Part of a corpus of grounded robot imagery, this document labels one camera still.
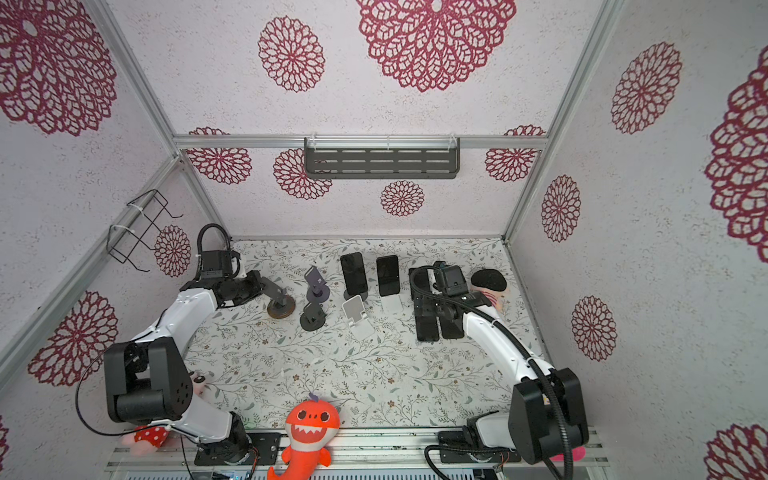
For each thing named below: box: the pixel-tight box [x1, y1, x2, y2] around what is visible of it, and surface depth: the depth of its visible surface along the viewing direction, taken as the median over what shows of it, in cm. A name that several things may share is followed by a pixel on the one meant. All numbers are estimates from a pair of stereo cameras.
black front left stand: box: [300, 301, 327, 331], surface depth 96 cm
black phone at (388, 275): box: [376, 255, 400, 297], surface depth 99 cm
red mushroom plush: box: [122, 426, 170, 456], surface depth 73 cm
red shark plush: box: [268, 392, 341, 480], surface depth 71 cm
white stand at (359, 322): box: [342, 295, 375, 341], surface depth 95 cm
